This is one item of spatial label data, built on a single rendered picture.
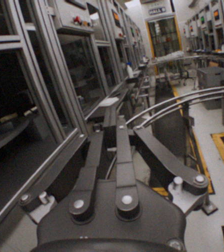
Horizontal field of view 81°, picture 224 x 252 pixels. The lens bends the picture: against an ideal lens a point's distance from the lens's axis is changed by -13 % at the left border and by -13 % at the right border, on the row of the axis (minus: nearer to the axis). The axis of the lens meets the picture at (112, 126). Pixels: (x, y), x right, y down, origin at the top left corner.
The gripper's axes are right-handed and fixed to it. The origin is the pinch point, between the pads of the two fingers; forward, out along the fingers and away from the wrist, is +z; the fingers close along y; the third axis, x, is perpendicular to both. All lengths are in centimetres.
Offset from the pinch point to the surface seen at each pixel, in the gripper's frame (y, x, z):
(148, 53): 163, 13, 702
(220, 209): 67, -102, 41
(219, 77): 170, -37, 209
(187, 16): 341, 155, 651
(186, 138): 47, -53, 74
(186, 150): 47, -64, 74
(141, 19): 150, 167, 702
